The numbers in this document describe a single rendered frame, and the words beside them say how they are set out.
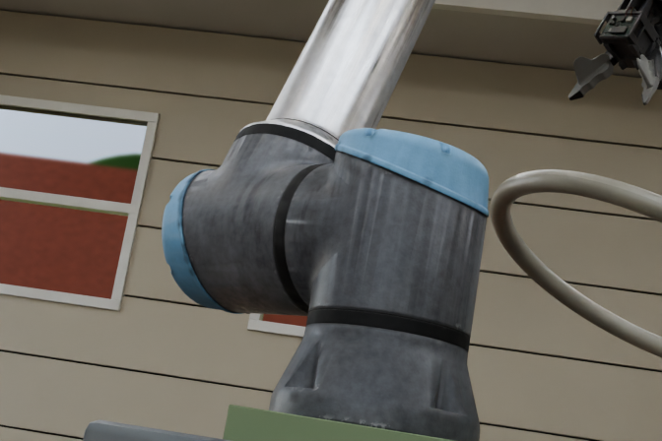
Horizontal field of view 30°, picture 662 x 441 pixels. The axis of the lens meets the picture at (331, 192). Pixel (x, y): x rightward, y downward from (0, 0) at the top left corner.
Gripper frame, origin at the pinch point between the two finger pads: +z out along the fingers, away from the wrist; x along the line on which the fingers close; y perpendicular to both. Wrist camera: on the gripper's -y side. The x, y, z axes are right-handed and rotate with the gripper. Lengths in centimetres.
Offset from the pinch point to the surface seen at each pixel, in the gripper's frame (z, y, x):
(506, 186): 30.4, 21.1, 11.3
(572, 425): -110, -494, -362
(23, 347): 25, -289, -645
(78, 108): -137, -229, -674
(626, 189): 29.5, 22.8, 31.6
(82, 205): -78, -263, -647
